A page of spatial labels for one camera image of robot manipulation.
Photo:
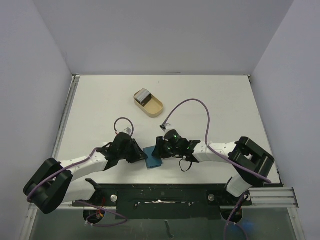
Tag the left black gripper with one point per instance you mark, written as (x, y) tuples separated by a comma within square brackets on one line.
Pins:
[(138, 155)]

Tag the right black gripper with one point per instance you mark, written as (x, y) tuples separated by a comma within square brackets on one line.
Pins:
[(159, 149)]

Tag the blue leather card holder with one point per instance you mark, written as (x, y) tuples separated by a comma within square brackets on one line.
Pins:
[(151, 162)]

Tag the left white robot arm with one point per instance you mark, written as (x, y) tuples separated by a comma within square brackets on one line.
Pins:
[(57, 182)]

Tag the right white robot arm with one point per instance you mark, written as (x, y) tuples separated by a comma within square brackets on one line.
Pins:
[(252, 163)]

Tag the stack of credit cards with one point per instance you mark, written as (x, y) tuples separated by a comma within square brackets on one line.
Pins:
[(143, 96)]

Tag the beige oval tray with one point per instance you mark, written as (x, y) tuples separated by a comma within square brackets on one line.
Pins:
[(153, 108)]

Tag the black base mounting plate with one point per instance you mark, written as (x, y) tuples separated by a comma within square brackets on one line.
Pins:
[(160, 211)]

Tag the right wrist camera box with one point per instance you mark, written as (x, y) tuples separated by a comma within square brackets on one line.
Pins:
[(165, 126)]

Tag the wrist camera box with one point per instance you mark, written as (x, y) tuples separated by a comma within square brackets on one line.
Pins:
[(165, 126), (127, 131)]

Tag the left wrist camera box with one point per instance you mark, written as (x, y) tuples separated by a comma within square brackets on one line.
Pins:
[(127, 131)]

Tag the aluminium left side rail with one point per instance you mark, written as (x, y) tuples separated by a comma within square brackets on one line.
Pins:
[(65, 116)]

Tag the aluminium rail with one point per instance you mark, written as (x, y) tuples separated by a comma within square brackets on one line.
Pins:
[(65, 116), (272, 197)]

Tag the aluminium front rail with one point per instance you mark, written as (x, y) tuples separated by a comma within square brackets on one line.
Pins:
[(272, 197)]

